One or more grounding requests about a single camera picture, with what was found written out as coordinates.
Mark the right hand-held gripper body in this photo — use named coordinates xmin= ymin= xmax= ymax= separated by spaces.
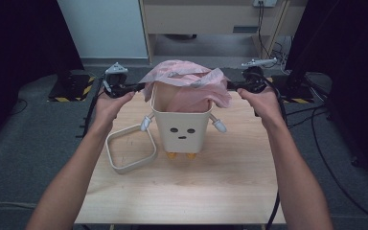
xmin=241 ymin=57 xmax=278 ymax=94

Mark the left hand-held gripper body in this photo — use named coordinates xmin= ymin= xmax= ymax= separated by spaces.
xmin=103 ymin=61 xmax=132 ymax=99

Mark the pink plastic bag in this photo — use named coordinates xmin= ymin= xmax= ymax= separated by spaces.
xmin=139 ymin=59 xmax=233 ymax=113

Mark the cream trash bin with face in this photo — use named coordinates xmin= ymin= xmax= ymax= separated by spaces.
xmin=139 ymin=80 xmax=228 ymax=161

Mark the cream bin rim ring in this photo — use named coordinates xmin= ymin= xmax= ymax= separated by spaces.
xmin=104 ymin=124 xmax=158 ymax=175

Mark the person's left hand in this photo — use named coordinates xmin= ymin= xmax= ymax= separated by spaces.
xmin=93 ymin=91 xmax=135 ymax=128

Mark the black stand with striped base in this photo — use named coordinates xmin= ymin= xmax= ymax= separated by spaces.
xmin=47 ymin=71 xmax=96 ymax=104
xmin=267 ymin=74 xmax=315 ymax=104

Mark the beige desk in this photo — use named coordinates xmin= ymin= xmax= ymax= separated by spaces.
xmin=139 ymin=0 xmax=310 ymax=66

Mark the white power socket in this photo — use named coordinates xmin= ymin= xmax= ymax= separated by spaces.
xmin=253 ymin=0 xmax=278 ymax=8

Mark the black curtain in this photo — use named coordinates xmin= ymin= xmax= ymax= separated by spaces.
xmin=286 ymin=0 xmax=368 ymax=186
xmin=0 ymin=0 xmax=84 ymax=151

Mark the black socket cable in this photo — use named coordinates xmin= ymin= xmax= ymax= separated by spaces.
xmin=257 ymin=1 xmax=289 ymax=70

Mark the short black floor cable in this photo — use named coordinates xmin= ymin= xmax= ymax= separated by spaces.
xmin=284 ymin=104 xmax=328 ymax=119

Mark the thin black floor cable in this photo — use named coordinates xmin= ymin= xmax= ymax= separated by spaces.
xmin=11 ymin=99 xmax=29 ymax=117

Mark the long black floor cable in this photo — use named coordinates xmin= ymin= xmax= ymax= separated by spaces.
xmin=310 ymin=104 xmax=368 ymax=226

